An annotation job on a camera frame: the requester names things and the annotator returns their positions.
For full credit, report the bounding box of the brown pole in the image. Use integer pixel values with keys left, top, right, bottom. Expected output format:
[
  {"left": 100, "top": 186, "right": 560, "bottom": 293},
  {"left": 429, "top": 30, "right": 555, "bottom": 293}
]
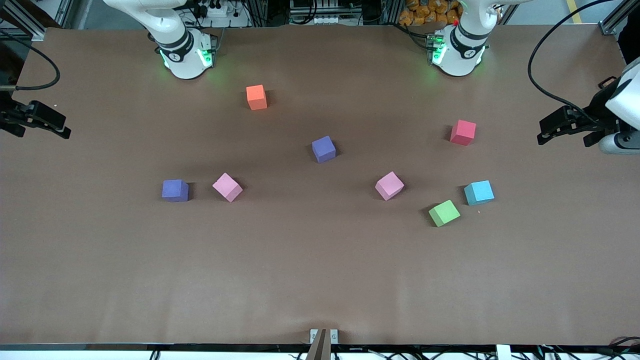
[{"left": 305, "top": 328, "right": 332, "bottom": 360}]

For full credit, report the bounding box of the aluminium frame profile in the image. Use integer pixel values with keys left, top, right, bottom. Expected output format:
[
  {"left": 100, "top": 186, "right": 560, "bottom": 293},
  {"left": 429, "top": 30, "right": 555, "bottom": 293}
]
[
  {"left": 599, "top": 0, "right": 640, "bottom": 36},
  {"left": 0, "top": 7, "right": 76, "bottom": 42}
]

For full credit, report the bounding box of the bag of orange items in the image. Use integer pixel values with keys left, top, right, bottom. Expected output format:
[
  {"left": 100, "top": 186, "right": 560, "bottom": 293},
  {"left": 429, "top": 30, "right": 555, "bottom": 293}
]
[{"left": 399, "top": 0, "right": 463, "bottom": 27}]

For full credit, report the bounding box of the purple foam cube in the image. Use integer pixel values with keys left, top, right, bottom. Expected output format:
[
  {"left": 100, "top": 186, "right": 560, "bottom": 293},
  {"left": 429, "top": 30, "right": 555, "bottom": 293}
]
[
  {"left": 311, "top": 135, "right": 337, "bottom": 164},
  {"left": 161, "top": 179, "right": 190, "bottom": 203}
]

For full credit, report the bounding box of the red foam cube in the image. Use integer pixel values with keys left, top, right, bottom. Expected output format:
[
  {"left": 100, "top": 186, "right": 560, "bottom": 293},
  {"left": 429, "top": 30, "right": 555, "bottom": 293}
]
[{"left": 450, "top": 119, "right": 477, "bottom": 147}]

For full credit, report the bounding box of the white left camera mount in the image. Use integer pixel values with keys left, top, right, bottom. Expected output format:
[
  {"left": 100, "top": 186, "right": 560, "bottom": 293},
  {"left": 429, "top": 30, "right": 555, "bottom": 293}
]
[{"left": 606, "top": 92, "right": 640, "bottom": 132}]

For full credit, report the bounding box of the orange foam cube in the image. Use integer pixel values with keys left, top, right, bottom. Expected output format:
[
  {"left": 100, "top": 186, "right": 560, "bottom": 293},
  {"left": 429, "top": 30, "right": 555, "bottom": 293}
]
[{"left": 246, "top": 84, "right": 268, "bottom": 111}]

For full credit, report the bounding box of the pink foam cube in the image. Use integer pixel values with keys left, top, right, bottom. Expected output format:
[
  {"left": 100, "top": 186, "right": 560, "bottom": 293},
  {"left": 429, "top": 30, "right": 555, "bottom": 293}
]
[
  {"left": 375, "top": 171, "right": 405, "bottom": 202},
  {"left": 212, "top": 172, "right": 244, "bottom": 203}
]

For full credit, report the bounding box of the light blue foam cube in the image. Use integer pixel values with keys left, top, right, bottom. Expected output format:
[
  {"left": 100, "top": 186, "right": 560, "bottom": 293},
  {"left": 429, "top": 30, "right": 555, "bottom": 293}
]
[{"left": 463, "top": 180, "right": 496, "bottom": 206}]

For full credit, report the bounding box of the brown table cover sheet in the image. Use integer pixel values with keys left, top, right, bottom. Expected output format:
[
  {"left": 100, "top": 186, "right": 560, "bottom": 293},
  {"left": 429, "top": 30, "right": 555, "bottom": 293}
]
[{"left": 0, "top": 25, "right": 640, "bottom": 347}]

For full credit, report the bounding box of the green foam cube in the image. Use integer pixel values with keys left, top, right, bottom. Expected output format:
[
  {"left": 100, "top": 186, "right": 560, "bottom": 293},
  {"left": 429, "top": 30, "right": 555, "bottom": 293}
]
[{"left": 428, "top": 199, "right": 461, "bottom": 228}]

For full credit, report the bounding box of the small metal bracket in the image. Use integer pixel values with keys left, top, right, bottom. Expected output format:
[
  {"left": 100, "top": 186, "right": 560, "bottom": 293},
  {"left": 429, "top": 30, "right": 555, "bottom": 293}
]
[{"left": 309, "top": 328, "right": 339, "bottom": 346}]

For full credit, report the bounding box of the metal equipment rack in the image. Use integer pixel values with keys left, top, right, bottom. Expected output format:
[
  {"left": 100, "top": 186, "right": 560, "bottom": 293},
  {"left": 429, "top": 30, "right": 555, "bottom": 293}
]
[{"left": 250, "top": 0, "right": 396, "bottom": 27}]

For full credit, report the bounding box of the white power strip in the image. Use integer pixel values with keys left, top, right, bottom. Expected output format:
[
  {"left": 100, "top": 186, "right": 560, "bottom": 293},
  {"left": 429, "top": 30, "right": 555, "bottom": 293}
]
[{"left": 192, "top": 0, "right": 229, "bottom": 18}]

